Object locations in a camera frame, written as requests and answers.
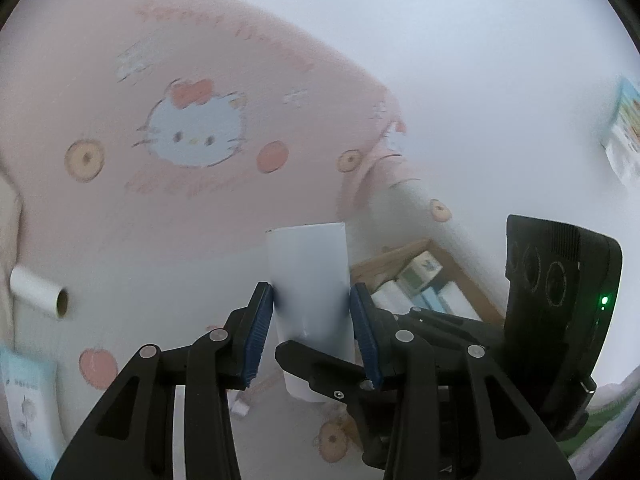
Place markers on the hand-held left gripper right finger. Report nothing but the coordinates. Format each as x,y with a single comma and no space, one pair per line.
365,340

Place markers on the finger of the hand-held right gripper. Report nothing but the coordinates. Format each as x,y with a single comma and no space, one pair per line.
320,360
450,325

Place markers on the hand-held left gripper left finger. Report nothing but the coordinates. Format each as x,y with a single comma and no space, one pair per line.
257,340

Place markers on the light blue tissue packet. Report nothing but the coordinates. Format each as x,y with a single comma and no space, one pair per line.
27,400

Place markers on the plain blue packet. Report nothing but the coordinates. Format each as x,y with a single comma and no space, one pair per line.
432,300

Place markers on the green white carton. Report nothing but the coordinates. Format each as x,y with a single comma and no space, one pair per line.
422,275

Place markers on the red white sachet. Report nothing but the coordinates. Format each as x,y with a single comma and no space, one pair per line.
239,405

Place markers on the green white cloth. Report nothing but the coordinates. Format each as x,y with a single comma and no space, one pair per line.
600,410

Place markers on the pink white printed blanket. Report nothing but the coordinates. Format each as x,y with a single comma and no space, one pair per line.
200,210

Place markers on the colourful packet at right edge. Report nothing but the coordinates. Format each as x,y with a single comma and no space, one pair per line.
625,125

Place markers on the cream printed pillow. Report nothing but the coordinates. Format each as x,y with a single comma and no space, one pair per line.
7,240

